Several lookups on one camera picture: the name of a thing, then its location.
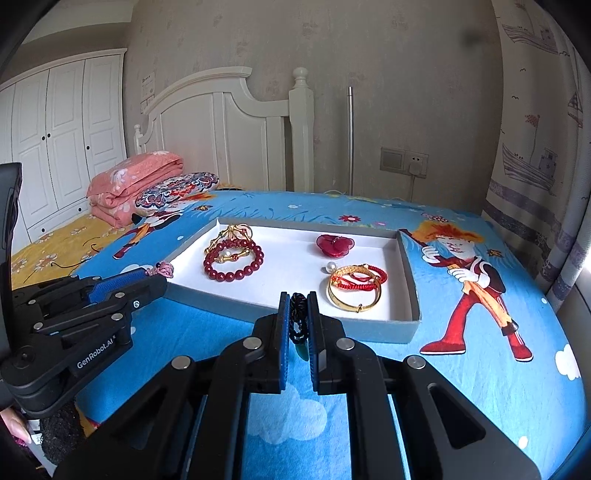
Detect pink folded quilt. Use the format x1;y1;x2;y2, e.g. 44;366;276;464
87;150;184;227

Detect gold bamboo-shaped bangle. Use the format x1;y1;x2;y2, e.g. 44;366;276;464
205;224;256;265

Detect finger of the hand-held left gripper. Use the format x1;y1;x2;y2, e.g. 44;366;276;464
13;270;153;315
32;276;168;344

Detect blue cartoon blanket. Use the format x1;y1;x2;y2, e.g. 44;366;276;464
74;189;583;480

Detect red bead bracelet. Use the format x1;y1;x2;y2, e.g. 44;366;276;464
203;242;265;281

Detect white bed headboard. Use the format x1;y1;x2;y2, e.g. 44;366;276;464
134;67;315;192

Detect white wall socket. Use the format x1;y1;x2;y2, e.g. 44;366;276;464
405;151;428;178

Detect grey cardboard tray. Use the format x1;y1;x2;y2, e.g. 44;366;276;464
164;217;421;344

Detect paper wall notice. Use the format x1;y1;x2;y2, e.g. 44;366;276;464
141;71;156;112

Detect wide gold bangle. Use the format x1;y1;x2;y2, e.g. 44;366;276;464
327;272;383;313

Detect yellow flower bed sheet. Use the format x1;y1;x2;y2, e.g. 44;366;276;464
9;215;127;291

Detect ship print curtain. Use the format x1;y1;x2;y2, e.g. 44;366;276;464
480;0;591;296

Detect white power plug with cable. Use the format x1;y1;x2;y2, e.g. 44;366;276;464
405;161;424;202

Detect red flower brooch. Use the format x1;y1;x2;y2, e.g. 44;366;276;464
316;234;356;257

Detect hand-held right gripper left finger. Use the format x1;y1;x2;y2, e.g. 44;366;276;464
55;291;294;480

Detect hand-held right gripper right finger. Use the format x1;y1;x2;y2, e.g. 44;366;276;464
307;291;541;480

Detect person's left hand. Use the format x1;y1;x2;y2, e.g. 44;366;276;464
0;408;31;448

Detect patterned pillow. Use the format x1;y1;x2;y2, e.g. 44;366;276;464
134;172;220;210

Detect grey wall switch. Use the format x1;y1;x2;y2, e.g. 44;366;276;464
380;147;407;172

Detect red cord bracelet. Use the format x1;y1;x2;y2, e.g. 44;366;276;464
329;264;389;292

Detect white wardrobe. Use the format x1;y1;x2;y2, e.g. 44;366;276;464
0;48;127;243

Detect metal pole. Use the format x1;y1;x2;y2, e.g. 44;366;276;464
346;87;355;197

